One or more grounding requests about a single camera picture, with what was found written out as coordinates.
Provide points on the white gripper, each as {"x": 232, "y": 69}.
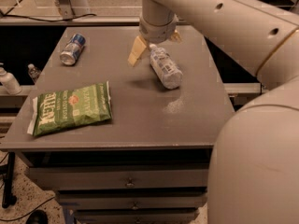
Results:
{"x": 156, "y": 33}

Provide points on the clear blue-label plastic bottle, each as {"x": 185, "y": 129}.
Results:
{"x": 165, "y": 68}

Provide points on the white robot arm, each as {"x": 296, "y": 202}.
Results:
{"x": 253, "y": 175}

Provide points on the small clear water bottle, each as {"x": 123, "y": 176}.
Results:
{"x": 33, "y": 72}

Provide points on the white spray bottle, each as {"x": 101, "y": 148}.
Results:
{"x": 9, "y": 82}

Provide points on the blue silver soda can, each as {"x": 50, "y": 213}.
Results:
{"x": 72, "y": 49}

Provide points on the grey drawer cabinet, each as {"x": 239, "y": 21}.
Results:
{"x": 150, "y": 125}

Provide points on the green chip bag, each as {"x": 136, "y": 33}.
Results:
{"x": 63, "y": 110}

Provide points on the top grey drawer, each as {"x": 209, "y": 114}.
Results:
{"x": 120, "y": 177}

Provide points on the grey drawer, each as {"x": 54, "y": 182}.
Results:
{"x": 120, "y": 177}
{"x": 143, "y": 216}
{"x": 132, "y": 201}

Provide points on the middle grey drawer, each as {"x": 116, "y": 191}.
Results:
{"x": 132, "y": 201}

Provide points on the bottom grey drawer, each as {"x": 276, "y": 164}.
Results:
{"x": 143, "y": 216}

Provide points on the black round floor object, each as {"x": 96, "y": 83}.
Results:
{"x": 37, "y": 217}

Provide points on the black stand leg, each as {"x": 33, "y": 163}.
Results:
{"x": 7, "y": 170}

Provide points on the metal rail right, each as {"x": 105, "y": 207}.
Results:
{"x": 242, "y": 93}

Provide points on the grey metal bracket left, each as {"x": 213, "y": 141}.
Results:
{"x": 66, "y": 9}

